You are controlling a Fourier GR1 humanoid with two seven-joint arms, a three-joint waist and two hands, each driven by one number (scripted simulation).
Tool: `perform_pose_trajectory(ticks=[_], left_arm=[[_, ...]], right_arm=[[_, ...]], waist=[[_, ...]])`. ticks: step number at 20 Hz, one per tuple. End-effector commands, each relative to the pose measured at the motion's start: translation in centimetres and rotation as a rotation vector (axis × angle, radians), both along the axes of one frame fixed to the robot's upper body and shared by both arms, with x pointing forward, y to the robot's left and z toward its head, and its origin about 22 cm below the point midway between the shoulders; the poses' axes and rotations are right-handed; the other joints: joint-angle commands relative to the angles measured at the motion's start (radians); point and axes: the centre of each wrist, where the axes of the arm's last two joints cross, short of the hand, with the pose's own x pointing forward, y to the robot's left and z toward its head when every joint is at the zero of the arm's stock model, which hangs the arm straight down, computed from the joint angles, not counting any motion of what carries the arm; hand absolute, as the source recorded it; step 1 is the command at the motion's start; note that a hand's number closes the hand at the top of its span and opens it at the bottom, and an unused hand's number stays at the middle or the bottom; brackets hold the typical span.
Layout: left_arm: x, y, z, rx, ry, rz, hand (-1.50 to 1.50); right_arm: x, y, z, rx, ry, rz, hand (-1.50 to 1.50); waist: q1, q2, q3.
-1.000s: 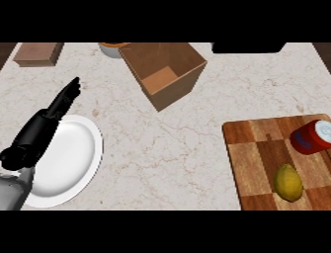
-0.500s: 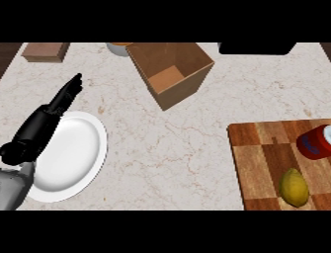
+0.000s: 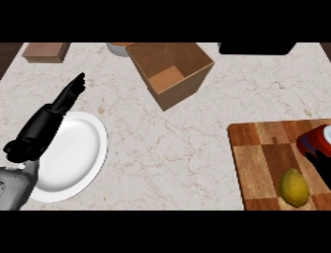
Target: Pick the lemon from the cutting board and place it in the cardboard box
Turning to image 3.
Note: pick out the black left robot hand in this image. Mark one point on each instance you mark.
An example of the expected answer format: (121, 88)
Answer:
(39, 128)

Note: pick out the yellow lemon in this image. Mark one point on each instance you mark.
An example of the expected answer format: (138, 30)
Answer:
(294, 187)

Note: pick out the wooden cutting board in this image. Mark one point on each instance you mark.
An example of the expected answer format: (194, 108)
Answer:
(269, 158)

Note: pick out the open cardboard box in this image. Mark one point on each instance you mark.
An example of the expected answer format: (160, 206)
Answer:
(172, 72)

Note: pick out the white round plate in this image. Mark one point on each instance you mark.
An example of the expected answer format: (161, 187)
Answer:
(70, 154)

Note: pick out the red can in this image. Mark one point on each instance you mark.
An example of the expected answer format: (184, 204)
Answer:
(325, 140)

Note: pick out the small brown wooden block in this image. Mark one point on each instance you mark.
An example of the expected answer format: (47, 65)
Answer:
(46, 52)

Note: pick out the grey pot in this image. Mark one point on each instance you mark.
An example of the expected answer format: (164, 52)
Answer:
(118, 48)

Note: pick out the black appliance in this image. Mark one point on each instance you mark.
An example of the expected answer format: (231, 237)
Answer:
(256, 48)

